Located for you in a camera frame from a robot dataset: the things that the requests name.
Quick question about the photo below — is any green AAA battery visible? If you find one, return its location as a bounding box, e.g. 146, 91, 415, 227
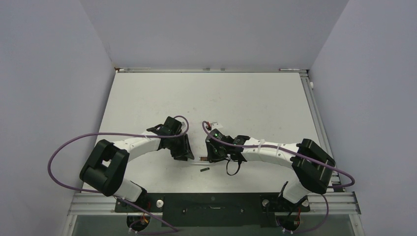
200, 167, 210, 172

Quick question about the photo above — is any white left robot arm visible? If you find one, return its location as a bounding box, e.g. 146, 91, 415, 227
79, 117, 194, 211

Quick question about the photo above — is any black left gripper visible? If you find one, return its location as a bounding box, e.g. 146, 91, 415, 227
167, 133, 193, 161

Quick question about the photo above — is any white remote control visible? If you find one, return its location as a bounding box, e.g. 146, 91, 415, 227
188, 156, 209, 162

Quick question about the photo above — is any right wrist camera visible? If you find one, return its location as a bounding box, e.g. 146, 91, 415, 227
205, 122, 223, 131

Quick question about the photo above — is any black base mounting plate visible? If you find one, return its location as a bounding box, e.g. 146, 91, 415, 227
115, 193, 311, 228

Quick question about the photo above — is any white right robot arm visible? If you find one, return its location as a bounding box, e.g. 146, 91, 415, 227
206, 129, 335, 210

